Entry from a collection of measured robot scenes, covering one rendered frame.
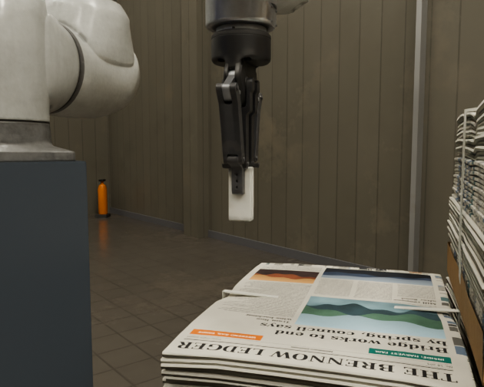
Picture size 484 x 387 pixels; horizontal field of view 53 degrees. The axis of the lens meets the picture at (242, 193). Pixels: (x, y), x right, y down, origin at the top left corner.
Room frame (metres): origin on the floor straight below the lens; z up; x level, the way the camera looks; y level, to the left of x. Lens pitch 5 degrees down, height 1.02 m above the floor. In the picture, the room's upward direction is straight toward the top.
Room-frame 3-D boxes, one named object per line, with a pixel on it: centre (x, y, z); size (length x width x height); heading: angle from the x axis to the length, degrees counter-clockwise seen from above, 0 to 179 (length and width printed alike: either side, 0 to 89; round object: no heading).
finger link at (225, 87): (0.60, 0.01, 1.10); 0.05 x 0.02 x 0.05; 163
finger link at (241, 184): (0.61, 0.01, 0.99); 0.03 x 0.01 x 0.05; 163
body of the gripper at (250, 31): (0.63, 0.00, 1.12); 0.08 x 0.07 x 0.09; 163
